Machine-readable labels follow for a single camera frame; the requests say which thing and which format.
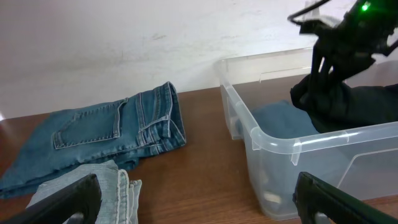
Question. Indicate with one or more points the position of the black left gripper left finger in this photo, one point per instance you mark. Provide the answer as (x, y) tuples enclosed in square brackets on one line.
[(78, 202)]

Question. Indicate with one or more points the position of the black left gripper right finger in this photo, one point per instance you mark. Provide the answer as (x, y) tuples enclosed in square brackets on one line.
[(320, 202)]

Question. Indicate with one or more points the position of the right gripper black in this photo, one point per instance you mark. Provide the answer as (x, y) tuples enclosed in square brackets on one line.
[(347, 49)]

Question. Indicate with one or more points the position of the light grey jeans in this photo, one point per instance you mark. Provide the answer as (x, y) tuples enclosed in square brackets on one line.
[(119, 194)]

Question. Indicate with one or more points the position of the black garment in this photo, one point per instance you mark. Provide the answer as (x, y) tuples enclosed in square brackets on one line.
[(344, 107)]

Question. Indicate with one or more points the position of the dark blue jeans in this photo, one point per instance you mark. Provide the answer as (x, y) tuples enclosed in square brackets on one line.
[(124, 131)]

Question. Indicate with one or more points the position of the blue denim garment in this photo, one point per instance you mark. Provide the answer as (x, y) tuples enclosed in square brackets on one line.
[(283, 120)]

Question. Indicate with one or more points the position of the clear plastic storage container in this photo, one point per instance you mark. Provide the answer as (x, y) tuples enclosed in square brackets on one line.
[(361, 162)]

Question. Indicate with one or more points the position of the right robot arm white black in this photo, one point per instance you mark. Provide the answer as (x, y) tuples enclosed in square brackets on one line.
[(359, 4)]

